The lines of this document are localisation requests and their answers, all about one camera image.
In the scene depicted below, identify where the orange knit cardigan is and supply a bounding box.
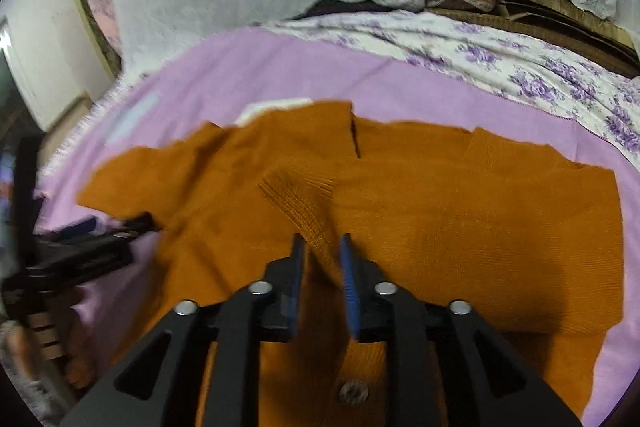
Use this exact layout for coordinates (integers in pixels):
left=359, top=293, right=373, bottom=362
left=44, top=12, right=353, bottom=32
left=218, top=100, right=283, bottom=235
left=77, top=102, right=624, bottom=426

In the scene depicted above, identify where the white paper clothing tag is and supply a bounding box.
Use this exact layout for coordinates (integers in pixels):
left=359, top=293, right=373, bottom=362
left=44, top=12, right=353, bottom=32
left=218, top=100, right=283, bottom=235
left=234, top=98, right=314, bottom=127

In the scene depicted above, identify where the person's left hand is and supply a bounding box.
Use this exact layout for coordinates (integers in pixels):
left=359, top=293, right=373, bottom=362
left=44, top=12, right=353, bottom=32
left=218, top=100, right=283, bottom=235
left=49, top=286, right=99, bottom=391

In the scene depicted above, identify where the striped knit sleeve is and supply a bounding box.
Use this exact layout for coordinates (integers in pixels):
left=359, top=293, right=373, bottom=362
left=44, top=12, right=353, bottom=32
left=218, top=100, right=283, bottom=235
left=1, top=321, right=77, bottom=426

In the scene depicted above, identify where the green patterned picture panel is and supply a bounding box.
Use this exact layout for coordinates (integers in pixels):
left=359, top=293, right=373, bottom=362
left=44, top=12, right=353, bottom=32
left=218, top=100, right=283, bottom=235
left=74, top=0, right=122, bottom=79

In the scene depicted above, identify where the purple floral white quilt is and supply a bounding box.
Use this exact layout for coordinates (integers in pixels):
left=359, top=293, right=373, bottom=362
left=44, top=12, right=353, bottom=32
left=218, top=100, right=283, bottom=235
left=41, top=12, right=639, bottom=179

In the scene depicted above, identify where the brown striped folded blanket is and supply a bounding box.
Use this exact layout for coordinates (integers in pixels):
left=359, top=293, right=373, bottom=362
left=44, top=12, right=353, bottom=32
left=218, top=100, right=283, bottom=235
left=426, top=0, right=639, bottom=78

